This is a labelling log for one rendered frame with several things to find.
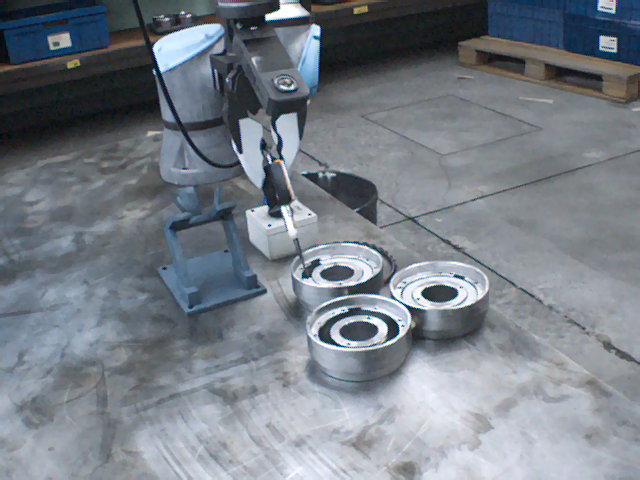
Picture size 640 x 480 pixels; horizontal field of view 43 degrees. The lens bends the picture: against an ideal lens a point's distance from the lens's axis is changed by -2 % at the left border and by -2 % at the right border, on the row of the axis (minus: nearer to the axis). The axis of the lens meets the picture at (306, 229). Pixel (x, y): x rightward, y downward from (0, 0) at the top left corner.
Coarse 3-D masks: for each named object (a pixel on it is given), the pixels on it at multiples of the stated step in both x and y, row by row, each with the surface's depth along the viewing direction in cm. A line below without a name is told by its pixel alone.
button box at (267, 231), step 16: (256, 208) 108; (304, 208) 107; (256, 224) 105; (272, 224) 103; (304, 224) 104; (256, 240) 107; (272, 240) 103; (288, 240) 104; (304, 240) 105; (272, 256) 104
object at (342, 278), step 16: (304, 256) 96; (320, 256) 97; (336, 256) 97; (352, 256) 97; (368, 256) 96; (320, 272) 94; (336, 272) 95; (352, 272) 94; (304, 288) 90; (320, 288) 89; (336, 288) 88; (352, 288) 88; (368, 288) 89; (304, 304) 92; (320, 304) 89
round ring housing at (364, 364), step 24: (312, 312) 83; (336, 312) 85; (384, 312) 85; (408, 312) 82; (312, 336) 79; (336, 336) 81; (360, 336) 84; (408, 336) 80; (336, 360) 78; (360, 360) 77; (384, 360) 78
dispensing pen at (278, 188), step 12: (264, 144) 94; (264, 156) 94; (264, 168) 93; (276, 168) 92; (276, 180) 92; (264, 192) 95; (276, 192) 92; (288, 192) 92; (276, 204) 92; (288, 204) 93; (288, 216) 93; (288, 228) 93; (300, 252) 93
